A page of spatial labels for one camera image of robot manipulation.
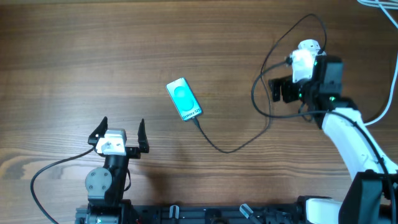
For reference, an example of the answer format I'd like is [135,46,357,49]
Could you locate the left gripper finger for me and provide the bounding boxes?
[88,116,108,146]
[137,119,149,153]

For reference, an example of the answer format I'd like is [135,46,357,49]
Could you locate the smartphone with teal screen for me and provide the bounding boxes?
[165,77,203,121]

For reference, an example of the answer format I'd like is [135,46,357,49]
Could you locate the black USB charging cable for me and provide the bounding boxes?
[191,12,328,154]

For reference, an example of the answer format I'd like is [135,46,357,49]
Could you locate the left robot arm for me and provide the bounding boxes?
[75,117,149,223]

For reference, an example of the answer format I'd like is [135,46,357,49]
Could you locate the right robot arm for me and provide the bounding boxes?
[269,50,397,223]

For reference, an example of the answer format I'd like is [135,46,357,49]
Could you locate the white power strip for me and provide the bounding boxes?
[298,39,321,52]

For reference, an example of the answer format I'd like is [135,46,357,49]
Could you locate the black right camera cable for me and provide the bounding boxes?
[250,58,397,224]

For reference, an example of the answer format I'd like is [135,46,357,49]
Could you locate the black camera cable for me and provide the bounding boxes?
[250,58,397,224]
[30,146,97,224]

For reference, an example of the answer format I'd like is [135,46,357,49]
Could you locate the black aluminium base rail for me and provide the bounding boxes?
[75,203,307,224]

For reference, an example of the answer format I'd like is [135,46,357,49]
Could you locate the white power strip cord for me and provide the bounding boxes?
[363,52,398,127]

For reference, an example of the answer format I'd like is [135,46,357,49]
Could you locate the black left camera cable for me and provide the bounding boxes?
[30,146,97,224]

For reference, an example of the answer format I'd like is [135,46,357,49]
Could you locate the white cables at corner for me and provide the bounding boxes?
[356,0,398,22]

